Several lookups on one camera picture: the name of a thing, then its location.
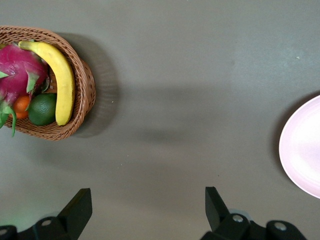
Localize yellow banana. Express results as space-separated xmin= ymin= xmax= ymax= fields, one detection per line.
xmin=18 ymin=40 xmax=76 ymax=127

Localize large table cover mat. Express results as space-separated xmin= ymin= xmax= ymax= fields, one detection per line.
xmin=0 ymin=0 xmax=320 ymax=240

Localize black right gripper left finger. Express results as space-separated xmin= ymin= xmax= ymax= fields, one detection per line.
xmin=0 ymin=188 xmax=93 ymax=240

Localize round pink plate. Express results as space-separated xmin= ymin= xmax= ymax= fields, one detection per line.
xmin=278 ymin=94 xmax=320 ymax=200

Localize magenta dragon fruit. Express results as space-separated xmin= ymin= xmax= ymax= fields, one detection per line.
xmin=0 ymin=41 xmax=51 ymax=138

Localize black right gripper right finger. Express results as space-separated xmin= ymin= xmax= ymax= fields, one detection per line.
xmin=199 ymin=186 xmax=307 ymax=240

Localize brown woven wicker basket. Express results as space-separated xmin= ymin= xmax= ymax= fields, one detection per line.
xmin=0 ymin=25 xmax=97 ymax=142

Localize orange carrot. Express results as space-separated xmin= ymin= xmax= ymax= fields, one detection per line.
xmin=9 ymin=95 xmax=31 ymax=120

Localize dark green avocado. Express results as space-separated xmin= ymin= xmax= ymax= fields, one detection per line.
xmin=27 ymin=93 xmax=58 ymax=127

